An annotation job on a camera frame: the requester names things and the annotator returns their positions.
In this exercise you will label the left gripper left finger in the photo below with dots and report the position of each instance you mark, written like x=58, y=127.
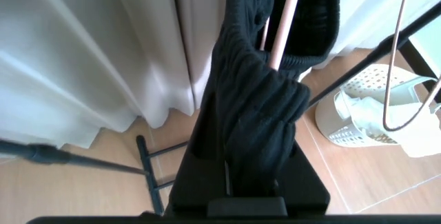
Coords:
x=193, y=182

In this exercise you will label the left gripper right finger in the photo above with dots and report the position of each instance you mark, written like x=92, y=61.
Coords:
x=306, y=193

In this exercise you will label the black shorts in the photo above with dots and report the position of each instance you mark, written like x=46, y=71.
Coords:
x=258, y=113

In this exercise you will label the pink clothes hanger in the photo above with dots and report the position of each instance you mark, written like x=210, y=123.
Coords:
x=389, y=96
x=286, y=20

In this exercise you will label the black clothes rack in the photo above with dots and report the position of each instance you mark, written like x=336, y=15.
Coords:
x=86, y=160

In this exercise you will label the white laundry basket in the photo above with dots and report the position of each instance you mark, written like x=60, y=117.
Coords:
x=365, y=82

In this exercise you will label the white curtain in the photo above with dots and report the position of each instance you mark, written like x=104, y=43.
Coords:
x=86, y=45

